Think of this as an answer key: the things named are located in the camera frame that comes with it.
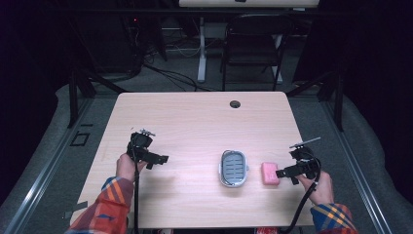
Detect black metal stand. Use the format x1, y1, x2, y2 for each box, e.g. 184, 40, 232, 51
65, 66, 129, 130
284, 66, 346, 133

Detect grey white soap dish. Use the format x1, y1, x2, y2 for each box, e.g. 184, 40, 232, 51
217, 148, 250, 189

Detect black floor cables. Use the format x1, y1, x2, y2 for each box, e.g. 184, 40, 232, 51
128, 19, 225, 93

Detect white desk leg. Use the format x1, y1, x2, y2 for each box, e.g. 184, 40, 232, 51
196, 16, 209, 84

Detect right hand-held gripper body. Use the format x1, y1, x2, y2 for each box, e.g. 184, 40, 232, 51
288, 136, 322, 180

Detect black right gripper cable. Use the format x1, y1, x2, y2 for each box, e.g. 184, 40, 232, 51
280, 151, 323, 234

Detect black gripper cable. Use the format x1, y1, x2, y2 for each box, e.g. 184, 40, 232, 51
130, 137, 141, 234
280, 151, 323, 234

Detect black folding chair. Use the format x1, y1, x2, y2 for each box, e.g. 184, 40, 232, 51
219, 13, 297, 93

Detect pink soap bar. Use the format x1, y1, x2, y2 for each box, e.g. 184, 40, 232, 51
260, 161, 282, 186

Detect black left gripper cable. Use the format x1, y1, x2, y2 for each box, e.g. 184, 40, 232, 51
130, 137, 141, 234

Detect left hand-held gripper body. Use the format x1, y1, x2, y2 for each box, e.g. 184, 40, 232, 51
126, 128, 159, 163

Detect person's right hand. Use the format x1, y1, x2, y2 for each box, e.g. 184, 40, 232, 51
296, 170, 335, 207

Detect person's left hand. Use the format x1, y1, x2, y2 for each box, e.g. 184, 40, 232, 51
115, 152, 148, 183

